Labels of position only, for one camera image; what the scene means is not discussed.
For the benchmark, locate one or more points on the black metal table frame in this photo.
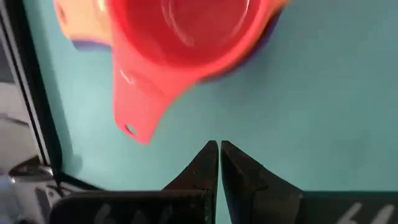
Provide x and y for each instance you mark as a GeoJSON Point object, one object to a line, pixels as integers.
{"type": "Point", "coordinates": [37, 93]}

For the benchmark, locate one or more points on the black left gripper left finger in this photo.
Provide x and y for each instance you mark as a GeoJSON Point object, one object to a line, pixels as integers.
{"type": "Point", "coordinates": [205, 174]}

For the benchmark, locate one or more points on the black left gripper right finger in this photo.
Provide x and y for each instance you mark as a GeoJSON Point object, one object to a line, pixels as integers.
{"type": "Point", "coordinates": [248, 186]}

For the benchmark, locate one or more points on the green table mat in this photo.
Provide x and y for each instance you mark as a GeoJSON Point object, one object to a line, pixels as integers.
{"type": "Point", "coordinates": [311, 109]}

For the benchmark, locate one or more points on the orange measuring cup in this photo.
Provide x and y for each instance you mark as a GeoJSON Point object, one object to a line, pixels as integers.
{"type": "Point", "coordinates": [84, 21]}

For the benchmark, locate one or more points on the red measuring cup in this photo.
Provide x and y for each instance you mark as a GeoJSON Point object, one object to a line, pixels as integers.
{"type": "Point", "coordinates": [186, 31]}

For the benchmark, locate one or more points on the purple measuring cup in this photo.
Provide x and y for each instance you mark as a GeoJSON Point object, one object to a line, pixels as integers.
{"type": "Point", "coordinates": [90, 45]}

